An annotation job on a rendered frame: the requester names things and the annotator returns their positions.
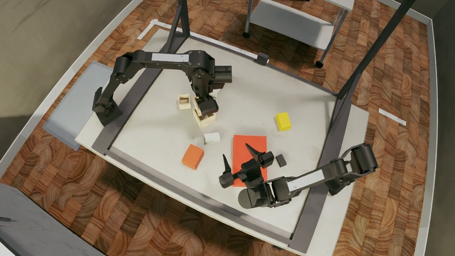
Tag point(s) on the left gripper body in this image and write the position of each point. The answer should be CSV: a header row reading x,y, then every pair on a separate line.
x,y
264,161

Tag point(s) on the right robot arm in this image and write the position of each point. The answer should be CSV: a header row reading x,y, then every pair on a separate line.
x,y
196,63

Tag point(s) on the white rectangular block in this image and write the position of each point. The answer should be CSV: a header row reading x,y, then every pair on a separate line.
x,y
212,138

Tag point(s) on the white open box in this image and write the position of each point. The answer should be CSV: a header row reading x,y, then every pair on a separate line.
x,y
217,92

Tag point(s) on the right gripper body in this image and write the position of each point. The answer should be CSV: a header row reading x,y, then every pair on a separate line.
x,y
208,105

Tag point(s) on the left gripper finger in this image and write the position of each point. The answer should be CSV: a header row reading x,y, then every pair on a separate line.
x,y
227,167
255,154

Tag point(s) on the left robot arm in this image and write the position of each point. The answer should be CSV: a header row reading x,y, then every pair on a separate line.
x,y
363,162

